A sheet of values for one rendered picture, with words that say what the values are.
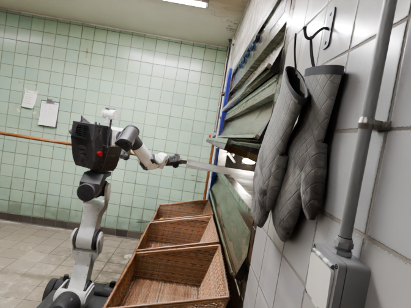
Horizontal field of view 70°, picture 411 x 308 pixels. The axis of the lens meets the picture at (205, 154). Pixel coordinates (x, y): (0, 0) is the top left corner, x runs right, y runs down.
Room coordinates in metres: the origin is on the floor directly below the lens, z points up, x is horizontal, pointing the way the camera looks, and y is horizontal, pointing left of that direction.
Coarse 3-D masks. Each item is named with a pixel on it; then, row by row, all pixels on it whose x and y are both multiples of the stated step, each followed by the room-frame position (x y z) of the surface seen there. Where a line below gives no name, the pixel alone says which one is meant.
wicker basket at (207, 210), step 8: (200, 200) 2.81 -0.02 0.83; (208, 200) 2.81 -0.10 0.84; (160, 208) 2.79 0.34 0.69; (168, 208) 2.80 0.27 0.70; (176, 208) 2.80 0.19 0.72; (184, 208) 2.81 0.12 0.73; (200, 208) 2.81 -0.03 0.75; (208, 208) 2.60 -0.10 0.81; (160, 216) 2.79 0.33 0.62; (168, 216) 2.80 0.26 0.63; (176, 216) 2.80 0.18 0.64; (184, 216) 2.81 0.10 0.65; (192, 216) 2.27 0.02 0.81; (200, 216) 2.27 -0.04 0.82; (184, 232) 2.27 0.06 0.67; (192, 232) 2.27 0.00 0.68
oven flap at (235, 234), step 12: (216, 180) 2.84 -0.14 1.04; (216, 192) 2.47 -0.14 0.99; (216, 204) 2.19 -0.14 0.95; (228, 204) 1.82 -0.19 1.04; (216, 216) 1.86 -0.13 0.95; (228, 216) 1.66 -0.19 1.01; (240, 216) 1.43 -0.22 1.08; (228, 228) 1.53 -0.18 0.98; (240, 228) 1.33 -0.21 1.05; (228, 240) 1.41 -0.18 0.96; (240, 240) 1.24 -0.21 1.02; (228, 252) 1.26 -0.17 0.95; (240, 252) 1.16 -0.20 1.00; (228, 264) 1.16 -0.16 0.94; (240, 264) 1.09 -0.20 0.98
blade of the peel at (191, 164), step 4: (188, 160) 2.81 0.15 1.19; (192, 160) 2.82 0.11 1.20; (188, 164) 2.28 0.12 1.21; (192, 164) 2.56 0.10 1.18; (196, 164) 2.63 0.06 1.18; (200, 164) 2.68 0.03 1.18; (204, 164) 2.75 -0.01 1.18; (208, 164) 2.82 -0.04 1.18; (212, 164) 2.83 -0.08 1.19; (192, 168) 2.28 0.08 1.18; (196, 168) 2.28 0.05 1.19; (200, 168) 2.28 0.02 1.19; (204, 168) 2.28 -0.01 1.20; (208, 168) 2.47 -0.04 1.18; (212, 168) 2.52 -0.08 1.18; (216, 168) 2.58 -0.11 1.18; (220, 168) 2.64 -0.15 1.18; (224, 168) 2.71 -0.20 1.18; (220, 172) 2.29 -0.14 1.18; (224, 172) 2.33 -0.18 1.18; (228, 172) 2.38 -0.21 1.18
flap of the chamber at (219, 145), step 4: (208, 140) 2.47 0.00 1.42; (212, 144) 1.77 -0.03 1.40; (216, 144) 1.49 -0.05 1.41; (220, 144) 1.27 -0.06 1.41; (224, 144) 1.10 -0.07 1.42; (228, 144) 1.08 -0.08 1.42; (224, 148) 1.07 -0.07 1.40; (228, 148) 1.07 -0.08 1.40; (232, 148) 1.08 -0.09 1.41; (236, 148) 1.08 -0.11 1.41; (232, 152) 1.08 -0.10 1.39; (236, 152) 1.08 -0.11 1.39; (240, 152) 1.08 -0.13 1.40; (244, 152) 1.08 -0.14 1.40; (248, 152) 1.08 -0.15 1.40; (244, 156) 1.08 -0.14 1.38; (248, 156) 1.08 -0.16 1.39; (252, 156) 1.08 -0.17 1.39; (256, 156) 1.08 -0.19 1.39; (252, 160) 1.08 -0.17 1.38; (256, 160) 1.08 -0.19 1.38
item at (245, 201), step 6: (222, 174) 2.31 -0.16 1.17; (228, 174) 2.27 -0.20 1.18; (228, 180) 1.91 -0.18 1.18; (234, 180) 1.96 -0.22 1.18; (228, 186) 1.85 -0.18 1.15; (234, 186) 1.68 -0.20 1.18; (240, 186) 1.72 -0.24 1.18; (234, 192) 1.58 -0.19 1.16; (240, 192) 1.51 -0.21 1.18; (246, 192) 1.54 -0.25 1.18; (240, 198) 1.38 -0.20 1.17; (246, 198) 1.38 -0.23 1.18; (240, 204) 1.36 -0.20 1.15; (246, 204) 1.24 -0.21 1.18; (246, 210) 1.20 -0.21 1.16; (252, 216) 1.09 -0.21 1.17; (252, 222) 1.08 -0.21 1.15
